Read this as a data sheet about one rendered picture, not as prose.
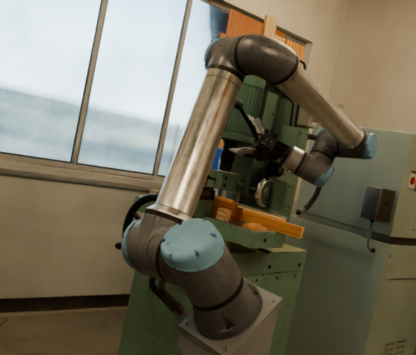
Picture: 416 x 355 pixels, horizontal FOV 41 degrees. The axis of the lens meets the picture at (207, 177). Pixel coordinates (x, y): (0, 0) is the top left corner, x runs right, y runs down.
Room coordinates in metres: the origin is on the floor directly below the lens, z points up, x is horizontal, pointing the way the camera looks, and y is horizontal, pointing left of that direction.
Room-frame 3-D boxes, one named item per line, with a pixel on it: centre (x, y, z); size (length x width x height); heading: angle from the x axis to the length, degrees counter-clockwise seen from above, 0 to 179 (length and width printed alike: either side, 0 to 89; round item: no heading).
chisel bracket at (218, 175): (2.22, -0.07, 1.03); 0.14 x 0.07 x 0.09; 141
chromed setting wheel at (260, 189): (2.23, -0.24, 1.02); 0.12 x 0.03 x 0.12; 141
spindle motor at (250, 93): (2.20, -0.06, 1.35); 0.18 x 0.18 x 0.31
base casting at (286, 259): (2.30, -0.14, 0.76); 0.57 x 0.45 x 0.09; 141
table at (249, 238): (2.12, 0.00, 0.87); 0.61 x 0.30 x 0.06; 51
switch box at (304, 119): (2.36, -0.37, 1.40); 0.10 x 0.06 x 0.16; 141
